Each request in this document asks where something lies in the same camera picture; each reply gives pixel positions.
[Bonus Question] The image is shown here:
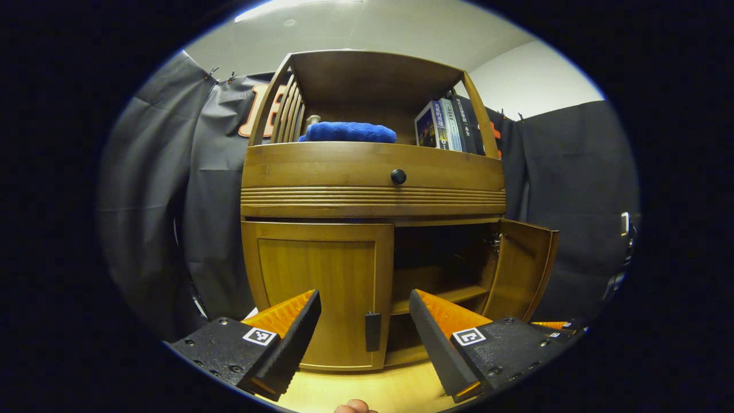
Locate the thin white cable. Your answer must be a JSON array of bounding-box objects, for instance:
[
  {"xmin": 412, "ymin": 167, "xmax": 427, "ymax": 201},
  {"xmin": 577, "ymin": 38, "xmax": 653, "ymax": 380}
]
[{"xmin": 172, "ymin": 215, "xmax": 208, "ymax": 321}]

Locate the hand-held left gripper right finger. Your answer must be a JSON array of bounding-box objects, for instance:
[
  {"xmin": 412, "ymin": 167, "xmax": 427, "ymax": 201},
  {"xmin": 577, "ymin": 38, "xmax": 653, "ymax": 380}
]
[{"xmin": 408, "ymin": 289, "xmax": 568, "ymax": 403}]

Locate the dark cover white spine book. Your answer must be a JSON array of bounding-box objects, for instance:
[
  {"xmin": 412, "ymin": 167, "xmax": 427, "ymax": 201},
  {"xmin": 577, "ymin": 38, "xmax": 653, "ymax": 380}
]
[{"xmin": 414, "ymin": 101, "xmax": 449, "ymax": 150}]

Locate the blue folded towel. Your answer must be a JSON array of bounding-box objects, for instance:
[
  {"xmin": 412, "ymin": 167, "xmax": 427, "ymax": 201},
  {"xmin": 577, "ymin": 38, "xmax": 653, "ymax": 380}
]
[{"xmin": 297, "ymin": 121, "xmax": 397, "ymax": 144}]

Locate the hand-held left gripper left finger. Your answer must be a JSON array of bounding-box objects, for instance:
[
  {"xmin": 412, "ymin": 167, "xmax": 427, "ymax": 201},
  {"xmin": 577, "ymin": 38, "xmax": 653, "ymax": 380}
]
[{"xmin": 167, "ymin": 289, "xmax": 323, "ymax": 402}]

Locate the pale blue spine book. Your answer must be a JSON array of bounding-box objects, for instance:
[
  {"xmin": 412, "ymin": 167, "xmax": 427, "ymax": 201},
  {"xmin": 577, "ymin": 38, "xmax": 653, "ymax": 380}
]
[{"xmin": 439, "ymin": 98, "xmax": 464, "ymax": 152}]

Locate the black backdrop cloth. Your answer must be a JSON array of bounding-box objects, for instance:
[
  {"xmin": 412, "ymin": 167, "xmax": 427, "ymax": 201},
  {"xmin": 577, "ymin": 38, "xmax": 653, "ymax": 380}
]
[{"xmin": 97, "ymin": 50, "xmax": 641, "ymax": 342}]

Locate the wooden cabinet door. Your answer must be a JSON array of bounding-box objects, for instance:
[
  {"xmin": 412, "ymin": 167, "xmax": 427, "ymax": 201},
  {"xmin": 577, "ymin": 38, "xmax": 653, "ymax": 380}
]
[
  {"xmin": 241, "ymin": 221, "xmax": 395, "ymax": 372},
  {"xmin": 481, "ymin": 218, "xmax": 560, "ymax": 323}
]

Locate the wooden double-door shoe cabinet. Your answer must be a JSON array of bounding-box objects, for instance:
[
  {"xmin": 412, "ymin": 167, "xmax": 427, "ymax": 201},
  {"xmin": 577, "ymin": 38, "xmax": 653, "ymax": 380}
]
[{"xmin": 240, "ymin": 49, "xmax": 560, "ymax": 372}]

